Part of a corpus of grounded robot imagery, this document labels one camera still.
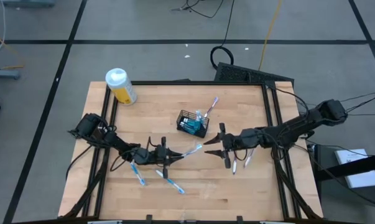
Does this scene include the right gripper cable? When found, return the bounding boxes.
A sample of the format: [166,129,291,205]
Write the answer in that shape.
[233,148,248,162]

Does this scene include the empty clear plastic wrapper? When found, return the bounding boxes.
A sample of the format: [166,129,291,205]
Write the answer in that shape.
[203,182,216,200]

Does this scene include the white booklet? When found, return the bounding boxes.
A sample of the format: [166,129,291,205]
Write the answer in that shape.
[334,148,375,189]

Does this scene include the grey metal foot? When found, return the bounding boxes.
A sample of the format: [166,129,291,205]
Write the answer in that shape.
[1,0,56,8]
[0,68,21,80]

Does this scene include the yellow floor cable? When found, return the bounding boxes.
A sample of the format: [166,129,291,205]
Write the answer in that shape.
[257,0,283,72]

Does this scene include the black base cable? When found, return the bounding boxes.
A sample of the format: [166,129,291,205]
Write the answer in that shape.
[65,144,94,182]

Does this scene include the yellow white wipes canister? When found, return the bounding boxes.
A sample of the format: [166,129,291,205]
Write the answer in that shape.
[105,67,138,106]

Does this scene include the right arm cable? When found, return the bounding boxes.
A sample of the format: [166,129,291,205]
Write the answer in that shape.
[269,83,310,118]

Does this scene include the coiled black floor cable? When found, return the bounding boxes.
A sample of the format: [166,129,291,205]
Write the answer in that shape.
[210,0,236,71]

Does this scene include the orange floor cable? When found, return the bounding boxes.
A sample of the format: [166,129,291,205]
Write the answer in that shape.
[0,27,25,70]

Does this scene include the black perforated metal panel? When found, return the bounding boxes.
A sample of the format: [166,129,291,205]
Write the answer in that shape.
[213,62,295,85]

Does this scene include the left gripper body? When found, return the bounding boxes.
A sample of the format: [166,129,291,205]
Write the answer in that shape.
[150,136,173,180]

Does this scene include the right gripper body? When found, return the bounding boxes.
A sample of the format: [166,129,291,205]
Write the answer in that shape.
[220,123,243,170]

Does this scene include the teal toothpaste tube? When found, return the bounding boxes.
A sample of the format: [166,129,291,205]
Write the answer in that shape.
[180,124,201,134]

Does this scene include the blue white toothbrush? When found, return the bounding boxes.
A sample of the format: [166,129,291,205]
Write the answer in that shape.
[195,108,206,127]
[155,169,186,195]
[129,160,147,187]
[181,142,203,158]

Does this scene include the black metal beam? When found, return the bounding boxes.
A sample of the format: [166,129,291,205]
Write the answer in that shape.
[313,152,375,182]

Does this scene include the black wire caddy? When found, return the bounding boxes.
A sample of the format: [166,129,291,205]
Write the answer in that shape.
[175,109,211,139]

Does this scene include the black aluminium table frame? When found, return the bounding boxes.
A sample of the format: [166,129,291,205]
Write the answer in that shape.
[60,80,324,224]

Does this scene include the tangled black floor cables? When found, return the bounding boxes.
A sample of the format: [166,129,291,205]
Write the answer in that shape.
[170,0,226,19]

